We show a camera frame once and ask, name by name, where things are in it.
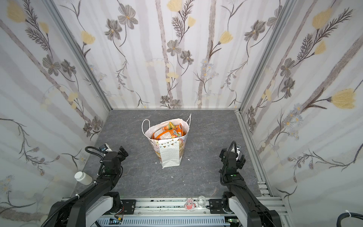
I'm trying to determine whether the orange white snack packet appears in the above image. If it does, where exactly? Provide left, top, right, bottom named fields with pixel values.
left=152, top=129, right=180, bottom=140

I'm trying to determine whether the white cartoon paper bag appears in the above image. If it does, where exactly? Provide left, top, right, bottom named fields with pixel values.
left=141, top=116, right=192, bottom=168

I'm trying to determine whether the orange mango snack packet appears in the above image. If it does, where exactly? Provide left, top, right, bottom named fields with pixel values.
left=162, top=122, right=185, bottom=137

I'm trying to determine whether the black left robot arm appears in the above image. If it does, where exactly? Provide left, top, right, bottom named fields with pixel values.
left=41, top=144, right=136, bottom=227

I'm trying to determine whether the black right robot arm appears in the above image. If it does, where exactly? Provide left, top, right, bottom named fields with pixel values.
left=208, top=141, right=282, bottom=227

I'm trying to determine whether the clear glass ornament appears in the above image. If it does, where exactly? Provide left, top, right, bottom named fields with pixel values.
left=197, top=195, right=207, bottom=207

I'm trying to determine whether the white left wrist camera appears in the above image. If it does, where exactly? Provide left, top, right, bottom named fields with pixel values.
left=99, top=143, right=112, bottom=155

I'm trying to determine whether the black corrugated hose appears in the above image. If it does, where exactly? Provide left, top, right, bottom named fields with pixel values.
left=336, top=211, right=363, bottom=227

